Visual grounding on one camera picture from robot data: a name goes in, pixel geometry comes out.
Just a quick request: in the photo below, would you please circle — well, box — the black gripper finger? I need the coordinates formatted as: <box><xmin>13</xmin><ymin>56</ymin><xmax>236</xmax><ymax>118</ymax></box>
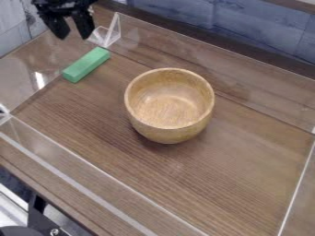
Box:
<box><xmin>40</xmin><ymin>15</ymin><xmax>71</xmax><ymax>40</ymax></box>
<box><xmin>71</xmin><ymin>9</ymin><xmax>95</xmax><ymax>40</ymax></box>

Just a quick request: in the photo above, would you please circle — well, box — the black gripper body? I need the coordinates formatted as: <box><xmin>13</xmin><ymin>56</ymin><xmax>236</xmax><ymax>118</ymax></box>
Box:
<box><xmin>31</xmin><ymin>0</ymin><xmax>98</xmax><ymax>17</ymax></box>

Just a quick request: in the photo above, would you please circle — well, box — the green rectangular stick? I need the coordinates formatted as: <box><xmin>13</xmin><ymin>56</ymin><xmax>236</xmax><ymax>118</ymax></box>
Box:
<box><xmin>62</xmin><ymin>47</ymin><xmax>111</xmax><ymax>83</ymax></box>

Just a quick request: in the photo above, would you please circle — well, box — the wooden bowl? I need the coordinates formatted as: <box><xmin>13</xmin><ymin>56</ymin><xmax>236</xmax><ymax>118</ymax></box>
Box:
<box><xmin>124</xmin><ymin>67</ymin><xmax>215</xmax><ymax>144</ymax></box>

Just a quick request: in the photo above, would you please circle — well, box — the clear acrylic enclosure wall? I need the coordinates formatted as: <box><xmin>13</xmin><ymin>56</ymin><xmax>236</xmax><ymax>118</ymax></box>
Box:
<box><xmin>0</xmin><ymin>105</ymin><xmax>208</xmax><ymax>236</ymax></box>

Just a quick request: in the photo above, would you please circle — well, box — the black table frame leg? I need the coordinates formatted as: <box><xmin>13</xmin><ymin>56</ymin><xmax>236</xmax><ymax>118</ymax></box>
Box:
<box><xmin>27</xmin><ymin>195</ymin><xmax>84</xmax><ymax>236</ymax></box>

